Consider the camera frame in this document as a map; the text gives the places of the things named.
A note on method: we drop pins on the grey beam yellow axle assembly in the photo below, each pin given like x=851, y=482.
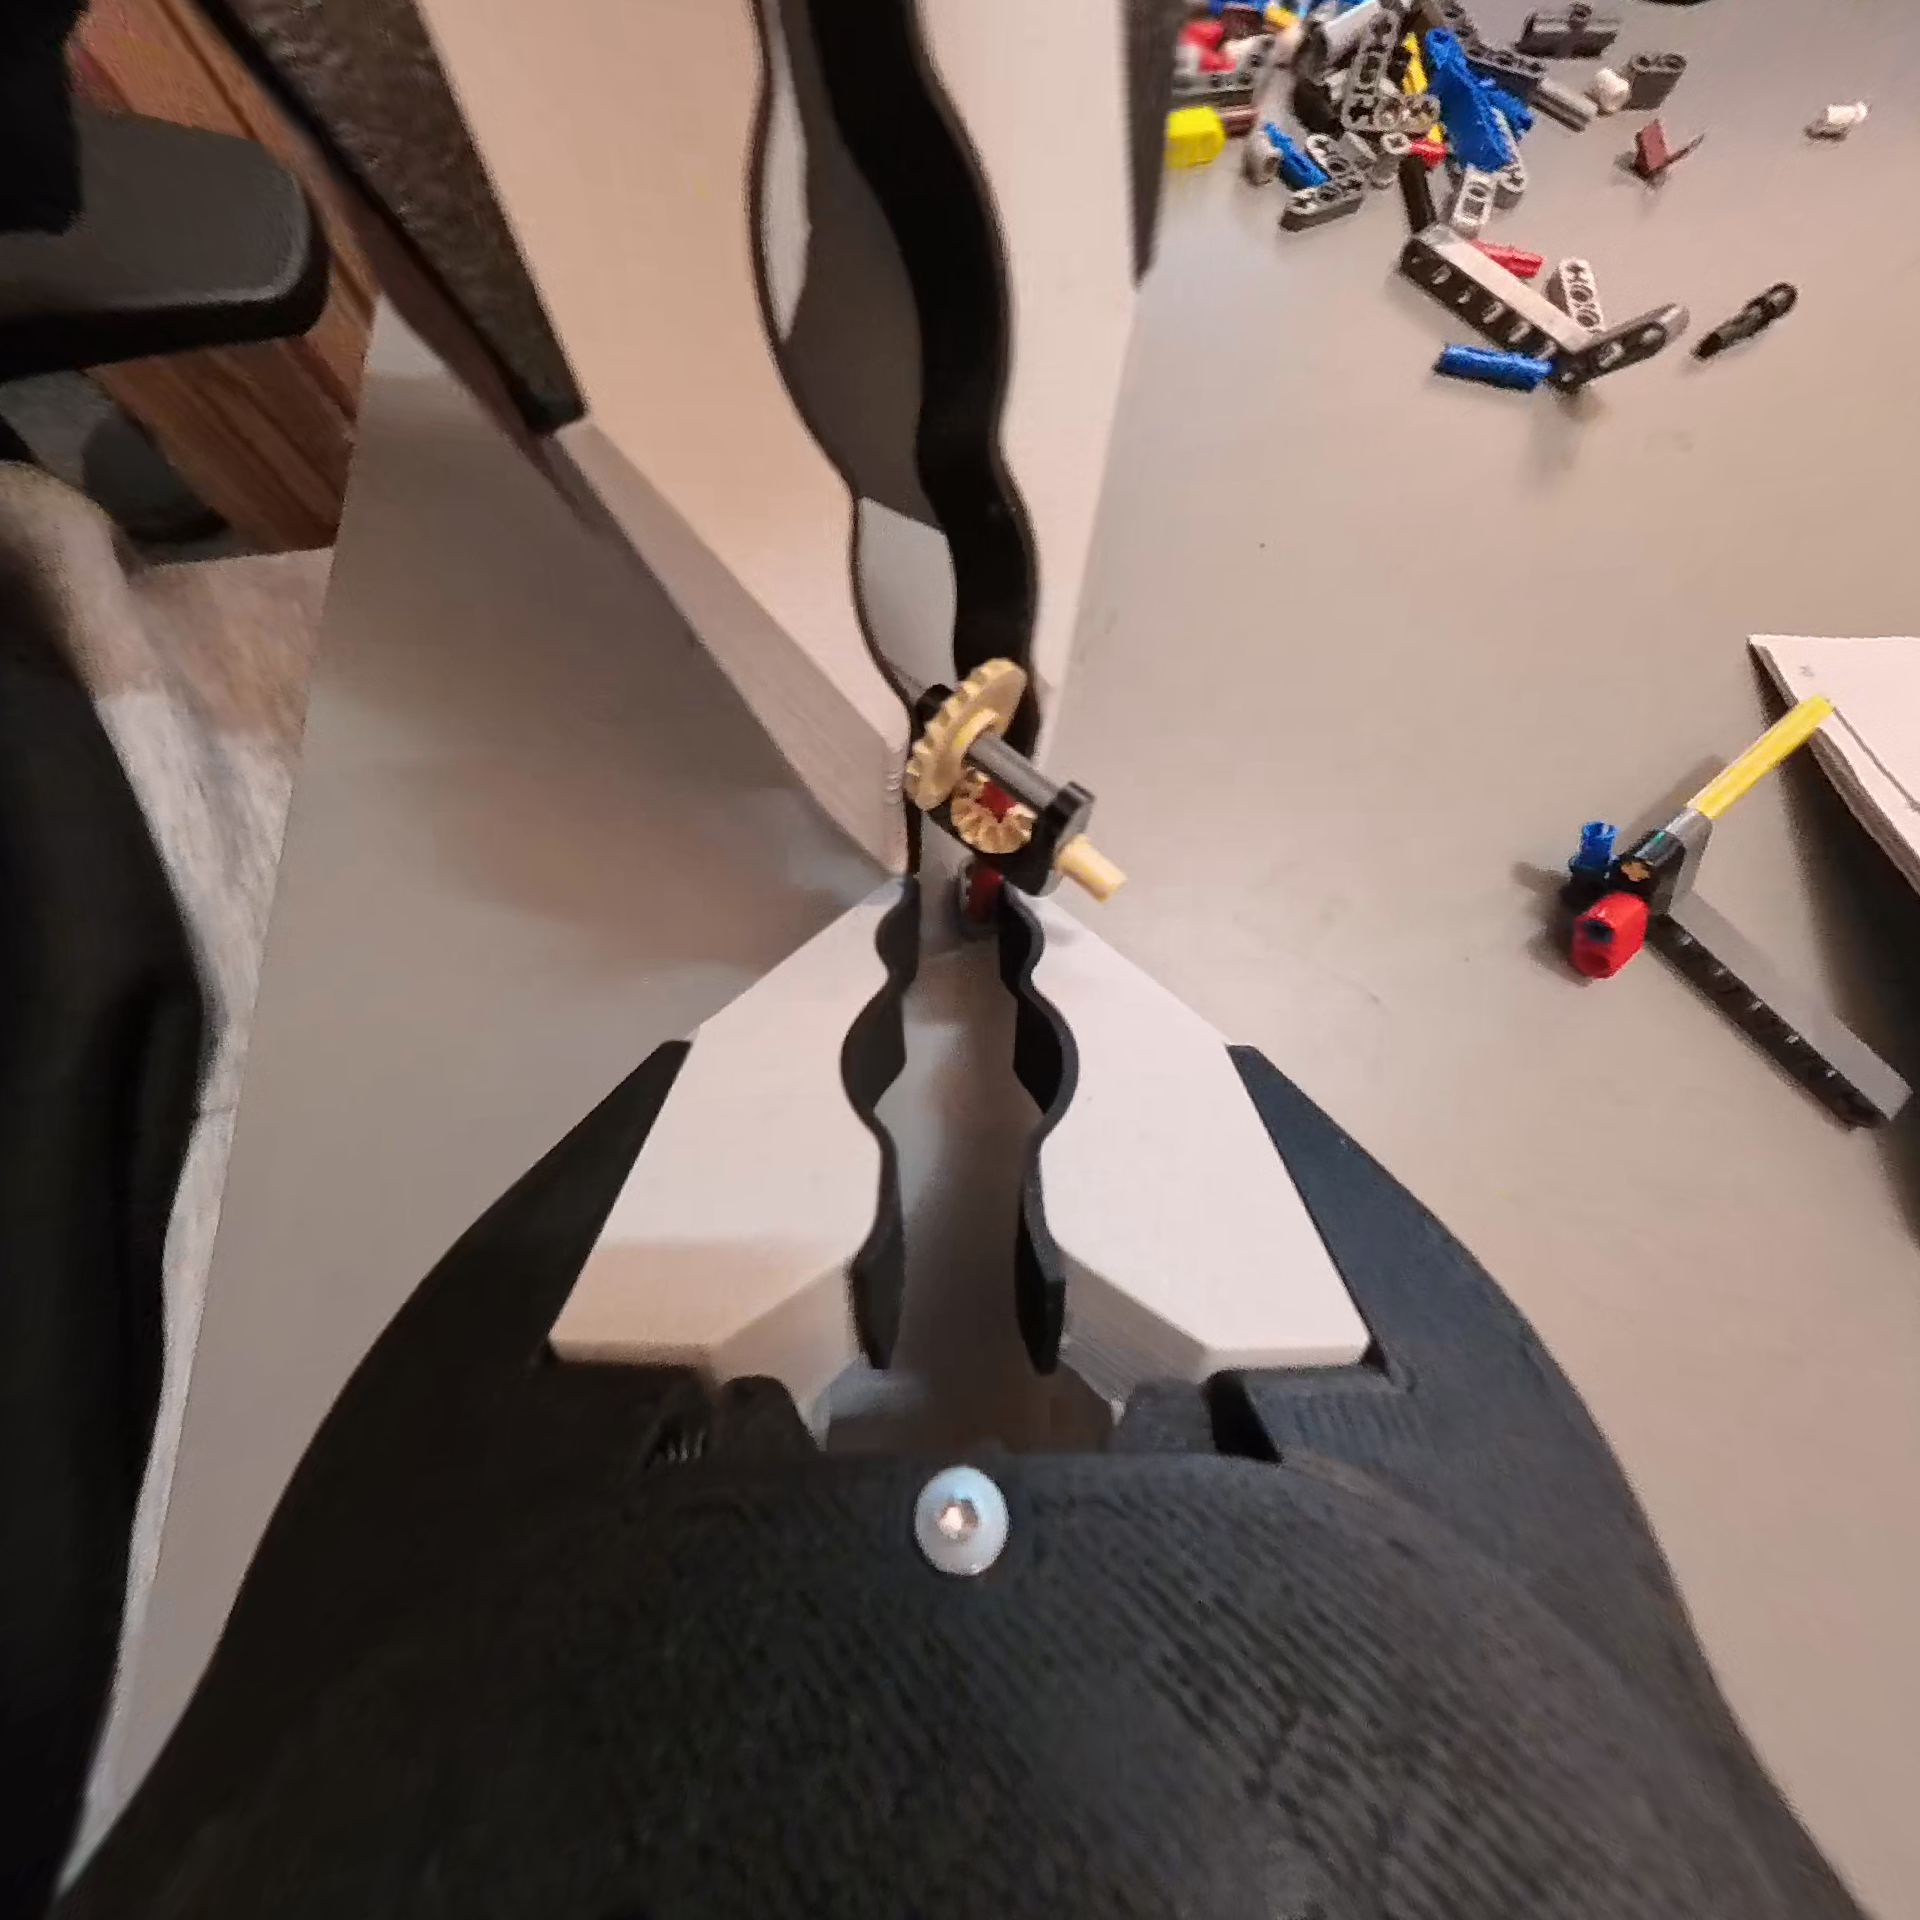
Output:
x=1622, y=916

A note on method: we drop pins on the pile of lego pieces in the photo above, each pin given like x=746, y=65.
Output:
x=1412, y=103

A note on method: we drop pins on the black chair armrest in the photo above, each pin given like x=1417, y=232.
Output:
x=166, y=254

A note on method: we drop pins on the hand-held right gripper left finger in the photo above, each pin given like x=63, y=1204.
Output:
x=706, y=1200

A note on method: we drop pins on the open instruction booklet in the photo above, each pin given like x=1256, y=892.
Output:
x=1876, y=734

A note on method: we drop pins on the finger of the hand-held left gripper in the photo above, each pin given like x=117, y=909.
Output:
x=1073, y=225
x=629, y=225

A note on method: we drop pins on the tan gear red axle assembly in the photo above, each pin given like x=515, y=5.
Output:
x=996, y=808

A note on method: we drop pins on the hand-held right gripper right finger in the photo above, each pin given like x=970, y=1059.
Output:
x=1202, y=1200

